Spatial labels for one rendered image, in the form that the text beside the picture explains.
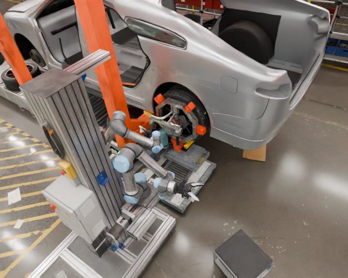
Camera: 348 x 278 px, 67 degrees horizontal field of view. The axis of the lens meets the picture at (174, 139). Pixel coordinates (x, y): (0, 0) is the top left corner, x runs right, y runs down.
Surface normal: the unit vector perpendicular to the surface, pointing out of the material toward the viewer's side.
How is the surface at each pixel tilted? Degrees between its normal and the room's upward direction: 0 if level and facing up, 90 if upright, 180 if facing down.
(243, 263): 0
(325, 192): 0
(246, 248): 0
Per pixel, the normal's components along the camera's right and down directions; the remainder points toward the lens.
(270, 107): 0.04, 0.68
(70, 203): -0.07, -0.72
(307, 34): -0.67, 0.54
